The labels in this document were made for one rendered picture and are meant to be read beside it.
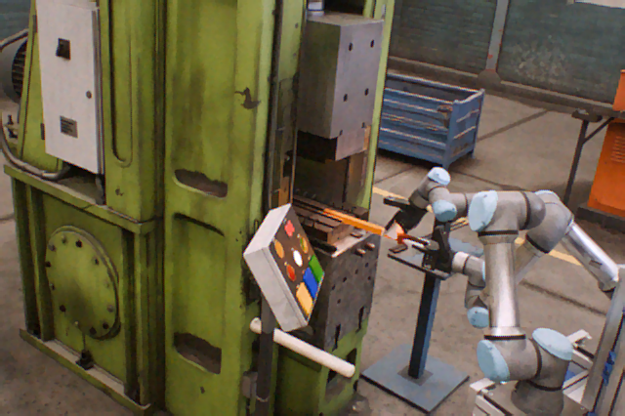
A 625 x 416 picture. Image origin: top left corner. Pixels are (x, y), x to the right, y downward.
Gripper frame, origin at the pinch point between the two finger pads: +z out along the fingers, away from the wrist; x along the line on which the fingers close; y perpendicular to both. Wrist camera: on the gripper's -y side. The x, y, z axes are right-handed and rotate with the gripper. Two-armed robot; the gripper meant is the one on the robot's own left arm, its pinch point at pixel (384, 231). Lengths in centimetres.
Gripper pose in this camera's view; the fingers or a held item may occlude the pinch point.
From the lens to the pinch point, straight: 255.7
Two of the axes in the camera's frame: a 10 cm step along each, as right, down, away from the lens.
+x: 5.7, -2.8, 7.7
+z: -4.8, 6.6, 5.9
